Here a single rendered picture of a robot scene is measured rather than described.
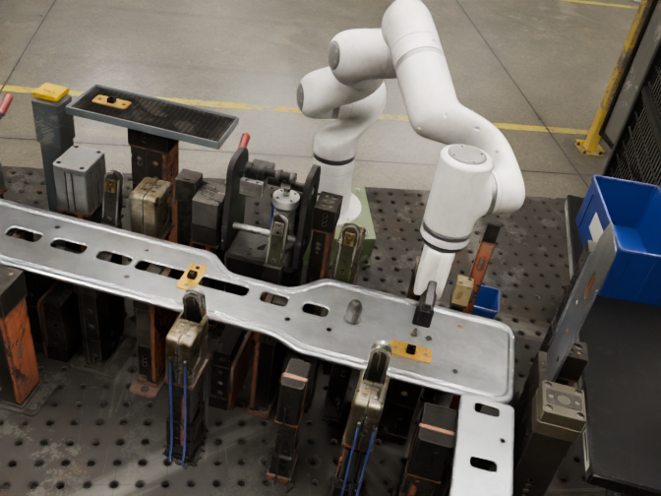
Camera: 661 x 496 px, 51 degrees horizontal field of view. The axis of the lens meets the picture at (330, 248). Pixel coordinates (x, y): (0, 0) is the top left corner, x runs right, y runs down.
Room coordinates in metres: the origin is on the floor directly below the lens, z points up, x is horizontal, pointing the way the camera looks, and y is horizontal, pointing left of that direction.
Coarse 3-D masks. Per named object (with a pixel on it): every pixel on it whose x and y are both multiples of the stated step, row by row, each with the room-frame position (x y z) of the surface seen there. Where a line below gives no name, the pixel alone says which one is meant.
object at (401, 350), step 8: (392, 344) 0.98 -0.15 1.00; (400, 344) 0.98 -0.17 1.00; (408, 344) 0.98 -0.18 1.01; (392, 352) 0.96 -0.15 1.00; (400, 352) 0.96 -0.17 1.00; (408, 352) 0.97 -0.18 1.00; (416, 352) 0.97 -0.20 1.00; (424, 352) 0.97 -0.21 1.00; (432, 352) 0.98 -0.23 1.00; (416, 360) 0.95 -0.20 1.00; (424, 360) 0.95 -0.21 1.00
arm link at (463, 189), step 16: (448, 160) 0.95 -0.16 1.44; (464, 160) 0.95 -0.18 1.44; (480, 160) 0.96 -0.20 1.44; (448, 176) 0.94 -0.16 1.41; (464, 176) 0.93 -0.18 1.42; (480, 176) 0.94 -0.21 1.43; (432, 192) 0.96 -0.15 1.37; (448, 192) 0.94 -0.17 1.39; (464, 192) 0.93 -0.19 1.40; (480, 192) 0.94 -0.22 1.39; (496, 192) 0.96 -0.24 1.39; (432, 208) 0.95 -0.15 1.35; (448, 208) 0.93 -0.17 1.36; (464, 208) 0.93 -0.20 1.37; (480, 208) 0.95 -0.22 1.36; (432, 224) 0.94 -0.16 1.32; (448, 224) 0.93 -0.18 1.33; (464, 224) 0.94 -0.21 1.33
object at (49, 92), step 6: (48, 84) 1.50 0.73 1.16; (36, 90) 1.46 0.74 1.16; (42, 90) 1.47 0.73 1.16; (48, 90) 1.47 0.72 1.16; (54, 90) 1.48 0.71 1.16; (60, 90) 1.48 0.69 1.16; (66, 90) 1.49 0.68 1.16; (36, 96) 1.45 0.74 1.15; (42, 96) 1.45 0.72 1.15; (48, 96) 1.44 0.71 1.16; (54, 96) 1.44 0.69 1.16; (60, 96) 1.46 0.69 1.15
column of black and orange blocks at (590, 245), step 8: (584, 248) 1.16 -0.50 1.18; (592, 248) 1.14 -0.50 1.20; (584, 256) 1.14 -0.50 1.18; (576, 272) 1.15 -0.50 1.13; (592, 280) 1.12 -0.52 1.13; (568, 288) 1.15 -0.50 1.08; (568, 296) 1.13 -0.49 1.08; (560, 312) 1.14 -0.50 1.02; (552, 328) 1.14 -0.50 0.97; (544, 344) 1.15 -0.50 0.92; (528, 376) 1.16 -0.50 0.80; (520, 392) 1.16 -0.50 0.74
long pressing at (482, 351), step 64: (0, 256) 1.05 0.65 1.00; (64, 256) 1.08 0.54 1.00; (128, 256) 1.12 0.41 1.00; (192, 256) 1.15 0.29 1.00; (256, 320) 0.99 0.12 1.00; (320, 320) 1.02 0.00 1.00; (384, 320) 1.05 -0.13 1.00; (448, 320) 1.08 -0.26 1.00; (448, 384) 0.91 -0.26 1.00; (512, 384) 0.94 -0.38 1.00
